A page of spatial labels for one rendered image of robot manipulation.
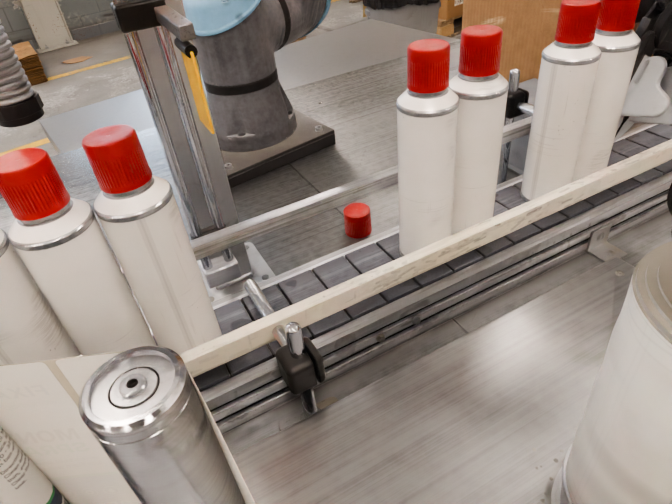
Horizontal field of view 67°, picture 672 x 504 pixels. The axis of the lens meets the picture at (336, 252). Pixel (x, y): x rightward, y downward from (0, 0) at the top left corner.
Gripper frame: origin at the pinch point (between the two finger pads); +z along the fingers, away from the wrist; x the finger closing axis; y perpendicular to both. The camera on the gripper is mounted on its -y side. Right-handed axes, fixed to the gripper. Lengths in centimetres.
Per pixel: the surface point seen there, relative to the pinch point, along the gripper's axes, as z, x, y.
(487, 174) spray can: 8.0, -19.5, 3.1
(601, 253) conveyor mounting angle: 12.3, -0.9, 7.3
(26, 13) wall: 87, -33, -534
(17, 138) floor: 129, -39, -322
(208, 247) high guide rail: 21.1, -41.2, -2.5
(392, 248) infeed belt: 18.9, -22.0, -1.6
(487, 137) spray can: 4.8, -21.8, 3.0
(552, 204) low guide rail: 8.9, -10.2, 4.7
